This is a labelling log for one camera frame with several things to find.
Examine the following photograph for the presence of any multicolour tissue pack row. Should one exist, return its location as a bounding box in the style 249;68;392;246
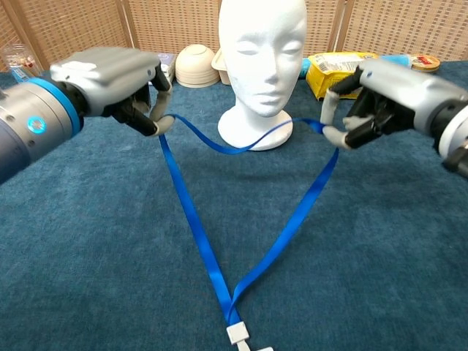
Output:
157;53;177;85

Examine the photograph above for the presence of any wicker folding screen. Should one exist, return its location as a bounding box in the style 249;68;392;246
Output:
0;0;468;72

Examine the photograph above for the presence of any beige lidded lunch box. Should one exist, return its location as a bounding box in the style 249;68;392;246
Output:
211;49;232;86

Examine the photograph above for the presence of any round wooden tin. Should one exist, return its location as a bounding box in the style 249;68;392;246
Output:
411;54;441;73

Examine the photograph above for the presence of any light blue rolled mat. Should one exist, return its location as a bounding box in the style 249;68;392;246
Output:
300;53;413;80

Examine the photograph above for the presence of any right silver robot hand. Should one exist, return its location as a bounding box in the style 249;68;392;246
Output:
320;58;468;151

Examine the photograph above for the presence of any beige upturned bowl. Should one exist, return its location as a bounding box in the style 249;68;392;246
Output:
174;44;220;88

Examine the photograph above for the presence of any white foam mannequin head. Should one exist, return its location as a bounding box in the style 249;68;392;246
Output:
217;0;308;151

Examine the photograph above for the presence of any blue lanyard with white clip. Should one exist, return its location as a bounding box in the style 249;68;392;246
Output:
156;113;341;351

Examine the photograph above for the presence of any yellow snack bag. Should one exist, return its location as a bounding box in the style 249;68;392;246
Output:
305;51;380;102

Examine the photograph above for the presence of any clear jar of sticks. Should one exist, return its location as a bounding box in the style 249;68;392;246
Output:
0;43;43;80

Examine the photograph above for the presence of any blue table cloth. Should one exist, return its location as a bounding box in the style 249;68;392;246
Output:
0;60;468;351

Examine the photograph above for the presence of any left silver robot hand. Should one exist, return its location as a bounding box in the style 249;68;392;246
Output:
49;46;173;137

